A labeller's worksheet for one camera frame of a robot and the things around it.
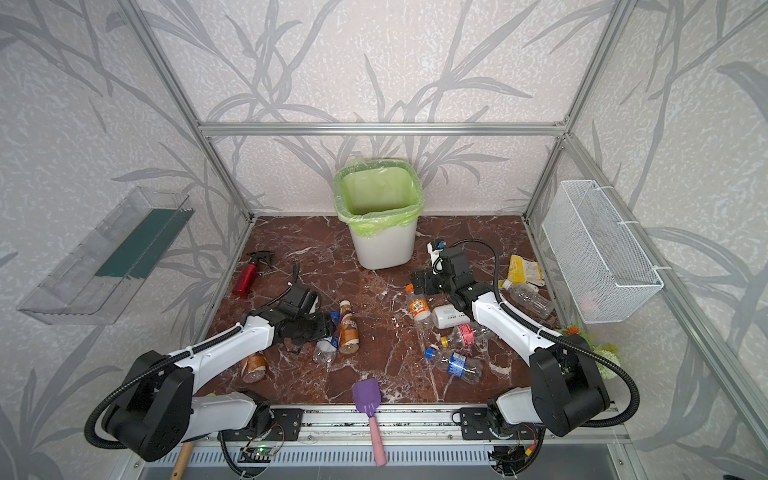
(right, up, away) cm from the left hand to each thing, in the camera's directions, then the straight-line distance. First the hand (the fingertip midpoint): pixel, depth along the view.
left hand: (333, 321), depth 88 cm
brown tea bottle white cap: (+5, -2, -3) cm, 6 cm away
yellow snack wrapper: (+62, +13, +14) cm, 65 cm away
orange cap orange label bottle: (+26, +3, +1) cm, 26 cm away
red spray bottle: (-32, +11, +11) cm, 36 cm away
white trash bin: (+18, +22, +15) cm, 32 cm away
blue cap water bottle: (-1, -7, -7) cm, 10 cm away
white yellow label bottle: (+34, +2, -1) cm, 34 cm away
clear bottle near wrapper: (+61, +6, +5) cm, 62 cm away
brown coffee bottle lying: (-18, -9, -11) cm, 23 cm away
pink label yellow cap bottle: (+38, -3, -3) cm, 39 cm away
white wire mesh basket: (+63, +19, -25) cm, 70 cm away
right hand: (+28, +17, 0) cm, 32 cm away
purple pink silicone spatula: (+11, -16, -11) cm, 23 cm away
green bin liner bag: (+12, +40, +15) cm, 45 cm away
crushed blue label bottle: (+35, -9, -9) cm, 38 cm away
